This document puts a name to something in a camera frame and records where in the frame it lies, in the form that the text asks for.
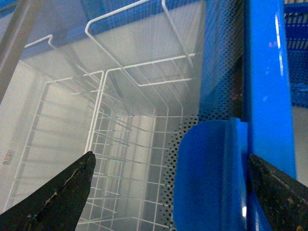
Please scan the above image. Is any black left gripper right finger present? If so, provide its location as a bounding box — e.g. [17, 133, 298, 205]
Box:
[248, 154, 308, 231]

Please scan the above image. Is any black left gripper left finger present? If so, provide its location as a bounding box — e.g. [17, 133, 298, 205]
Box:
[0, 151, 96, 231]

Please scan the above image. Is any white wire freezer basket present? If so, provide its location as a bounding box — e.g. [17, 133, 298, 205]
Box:
[0, 0, 206, 231]

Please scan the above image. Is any white chest freezer blue rim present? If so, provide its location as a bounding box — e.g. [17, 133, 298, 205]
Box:
[0, 0, 308, 231]

